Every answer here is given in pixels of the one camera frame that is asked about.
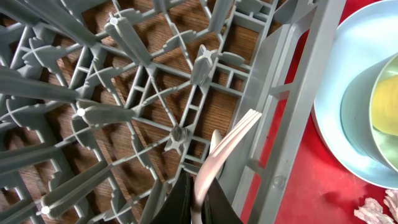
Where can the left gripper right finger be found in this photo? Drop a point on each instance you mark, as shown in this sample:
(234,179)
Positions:
(216,208)

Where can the white plastic fork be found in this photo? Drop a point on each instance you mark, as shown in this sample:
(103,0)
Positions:
(216,159)

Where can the white napkin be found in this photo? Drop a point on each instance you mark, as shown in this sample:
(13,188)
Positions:
(372,212)

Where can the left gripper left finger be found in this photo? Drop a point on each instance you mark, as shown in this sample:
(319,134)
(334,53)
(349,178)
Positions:
(176,209)

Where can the yellow plastic cup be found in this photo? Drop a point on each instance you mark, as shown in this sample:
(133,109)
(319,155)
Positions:
(384,106)

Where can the light green small bowl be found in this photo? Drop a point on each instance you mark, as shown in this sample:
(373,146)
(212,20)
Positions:
(356,114)

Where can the light blue plate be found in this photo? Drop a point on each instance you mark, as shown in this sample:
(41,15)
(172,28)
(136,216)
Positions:
(363,39)

